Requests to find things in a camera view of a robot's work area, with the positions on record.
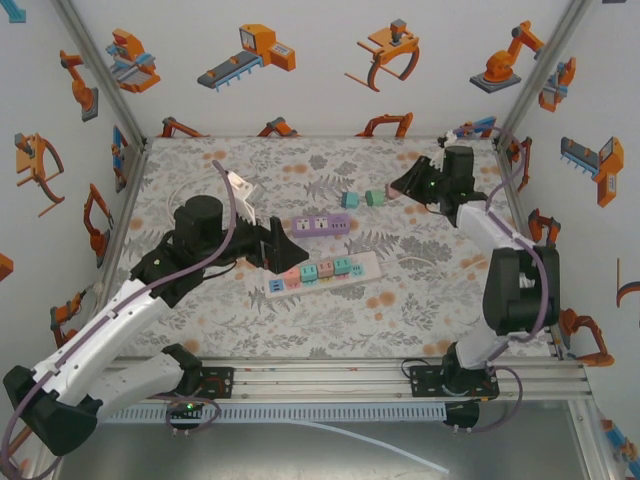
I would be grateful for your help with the salmon usb charger plug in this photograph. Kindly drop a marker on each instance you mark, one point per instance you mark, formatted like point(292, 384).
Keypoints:
point(291, 277)

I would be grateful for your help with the teal plug adapter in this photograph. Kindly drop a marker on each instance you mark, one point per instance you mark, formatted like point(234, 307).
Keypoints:
point(309, 272)
point(342, 265)
point(350, 200)

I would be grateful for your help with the white power strip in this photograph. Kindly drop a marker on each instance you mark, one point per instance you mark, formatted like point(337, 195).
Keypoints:
point(372, 262)

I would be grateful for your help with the aluminium frame leg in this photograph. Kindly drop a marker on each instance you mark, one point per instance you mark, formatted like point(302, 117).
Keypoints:
point(592, 440)
point(42, 472)

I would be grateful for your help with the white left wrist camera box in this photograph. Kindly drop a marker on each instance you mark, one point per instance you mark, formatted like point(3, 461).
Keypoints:
point(240, 185)

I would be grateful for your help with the purple power strip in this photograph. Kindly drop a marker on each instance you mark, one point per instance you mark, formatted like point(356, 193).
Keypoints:
point(340, 219)

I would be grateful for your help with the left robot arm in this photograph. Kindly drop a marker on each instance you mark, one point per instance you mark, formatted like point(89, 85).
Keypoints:
point(90, 340)

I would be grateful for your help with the aluminium frame post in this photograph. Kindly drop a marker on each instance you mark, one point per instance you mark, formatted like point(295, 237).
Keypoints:
point(540, 70)
point(95, 65)

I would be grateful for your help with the green plug adapter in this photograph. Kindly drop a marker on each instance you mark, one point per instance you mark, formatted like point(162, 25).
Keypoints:
point(375, 197)

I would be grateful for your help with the pink plug adapter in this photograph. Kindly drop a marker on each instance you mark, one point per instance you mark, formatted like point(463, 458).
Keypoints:
point(391, 191)
point(325, 268)

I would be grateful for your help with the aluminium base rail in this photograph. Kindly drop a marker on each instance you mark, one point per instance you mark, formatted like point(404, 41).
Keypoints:
point(325, 382)

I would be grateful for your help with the black control board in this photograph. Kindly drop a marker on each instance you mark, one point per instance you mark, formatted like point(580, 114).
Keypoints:
point(462, 415)

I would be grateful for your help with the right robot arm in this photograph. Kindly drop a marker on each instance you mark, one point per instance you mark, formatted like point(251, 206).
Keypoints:
point(520, 290)

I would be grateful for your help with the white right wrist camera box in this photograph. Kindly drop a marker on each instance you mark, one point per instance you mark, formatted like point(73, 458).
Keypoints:
point(448, 136)

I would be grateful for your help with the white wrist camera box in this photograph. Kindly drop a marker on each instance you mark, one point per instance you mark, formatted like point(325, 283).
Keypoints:
point(448, 136)
point(240, 185)

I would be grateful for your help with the floral tablecloth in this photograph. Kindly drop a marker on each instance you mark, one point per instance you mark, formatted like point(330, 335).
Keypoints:
point(325, 165)

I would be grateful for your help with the grey metal sheet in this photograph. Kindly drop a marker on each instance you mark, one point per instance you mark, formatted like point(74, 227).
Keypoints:
point(200, 455)

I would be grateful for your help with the control board with green light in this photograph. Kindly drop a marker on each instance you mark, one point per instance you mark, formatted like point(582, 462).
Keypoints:
point(187, 407)

